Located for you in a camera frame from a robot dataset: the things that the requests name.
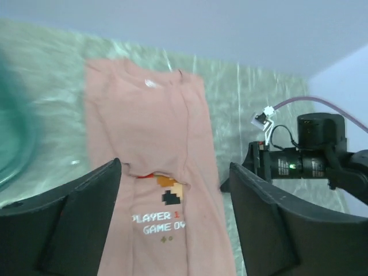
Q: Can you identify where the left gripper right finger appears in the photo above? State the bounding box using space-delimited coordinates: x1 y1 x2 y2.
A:
229 163 367 276

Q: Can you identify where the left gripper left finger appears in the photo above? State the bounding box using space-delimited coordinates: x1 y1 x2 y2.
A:
1 158 121 276

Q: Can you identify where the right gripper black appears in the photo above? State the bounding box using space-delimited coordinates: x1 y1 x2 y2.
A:
220 141 327 193

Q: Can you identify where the pink t shirt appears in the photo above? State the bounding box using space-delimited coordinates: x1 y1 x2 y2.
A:
85 59 236 275

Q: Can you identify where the teal plastic basin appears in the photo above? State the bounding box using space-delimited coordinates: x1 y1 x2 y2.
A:
1 51 40 191

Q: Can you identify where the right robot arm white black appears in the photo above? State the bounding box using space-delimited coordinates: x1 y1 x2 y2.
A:
242 113 367 204

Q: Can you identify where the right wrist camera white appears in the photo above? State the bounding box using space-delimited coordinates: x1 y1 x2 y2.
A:
251 106 275 145

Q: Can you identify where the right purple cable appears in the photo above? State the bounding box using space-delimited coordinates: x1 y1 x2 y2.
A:
273 95 368 130

